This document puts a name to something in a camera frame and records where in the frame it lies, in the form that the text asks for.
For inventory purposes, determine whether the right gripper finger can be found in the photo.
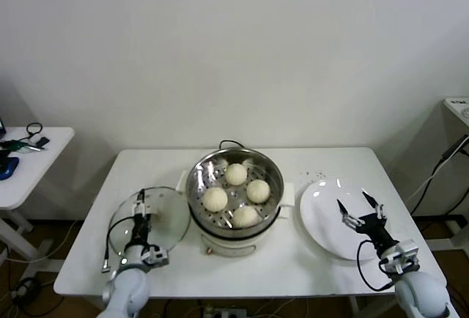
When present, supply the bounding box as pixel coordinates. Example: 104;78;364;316
361;191;389;221
337;199;364;229

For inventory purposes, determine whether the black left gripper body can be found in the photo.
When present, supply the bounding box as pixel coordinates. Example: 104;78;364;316
130;213;154;250

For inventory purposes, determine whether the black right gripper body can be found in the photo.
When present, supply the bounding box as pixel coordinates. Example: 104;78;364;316
356;211;399;254

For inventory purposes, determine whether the round glass pot lid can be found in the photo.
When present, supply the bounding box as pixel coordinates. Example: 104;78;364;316
108;185;192;262

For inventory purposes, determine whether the white steamed baozi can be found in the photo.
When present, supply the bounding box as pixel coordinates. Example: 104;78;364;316
245;180;272;204
202;187;229;212
232;204;260;229
224;163;248;186

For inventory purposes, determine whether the perforated steel steamer basket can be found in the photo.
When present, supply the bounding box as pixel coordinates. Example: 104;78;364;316
185;148;285;238

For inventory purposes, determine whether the white round plate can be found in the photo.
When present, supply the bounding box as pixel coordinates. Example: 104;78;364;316
299;179;392;262

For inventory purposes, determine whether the white electric cooker base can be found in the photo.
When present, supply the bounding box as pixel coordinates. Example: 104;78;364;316
175;169;296;259

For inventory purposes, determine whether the white side table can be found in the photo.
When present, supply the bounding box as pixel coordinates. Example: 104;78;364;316
0;126;76;260

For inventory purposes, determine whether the white power strip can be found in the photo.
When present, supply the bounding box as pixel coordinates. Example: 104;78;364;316
203;306;248;318

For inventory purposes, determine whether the blue object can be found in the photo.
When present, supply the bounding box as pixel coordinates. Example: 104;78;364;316
0;156;20;182

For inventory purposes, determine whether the green tool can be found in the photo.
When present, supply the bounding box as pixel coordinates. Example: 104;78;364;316
0;138;42;152

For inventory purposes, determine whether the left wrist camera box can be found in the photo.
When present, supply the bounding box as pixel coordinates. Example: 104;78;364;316
141;245;170;268

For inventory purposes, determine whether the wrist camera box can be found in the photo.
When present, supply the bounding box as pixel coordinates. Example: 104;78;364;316
379;237;421;275
141;245;170;268

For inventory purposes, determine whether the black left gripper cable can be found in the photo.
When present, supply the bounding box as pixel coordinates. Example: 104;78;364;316
101;217;135;273

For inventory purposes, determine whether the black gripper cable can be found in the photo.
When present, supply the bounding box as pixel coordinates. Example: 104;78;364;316
101;217;135;273
357;239;399;292

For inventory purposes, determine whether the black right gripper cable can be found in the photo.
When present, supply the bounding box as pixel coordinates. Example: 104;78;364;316
357;239;399;292

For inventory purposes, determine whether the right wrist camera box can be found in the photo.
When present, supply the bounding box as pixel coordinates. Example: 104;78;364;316
379;237;421;275

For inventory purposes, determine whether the white hanging cable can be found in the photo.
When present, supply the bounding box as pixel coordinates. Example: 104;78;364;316
406;147;461;205

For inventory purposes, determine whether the black adapter cable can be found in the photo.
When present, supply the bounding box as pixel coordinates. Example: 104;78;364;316
410;134;469;216

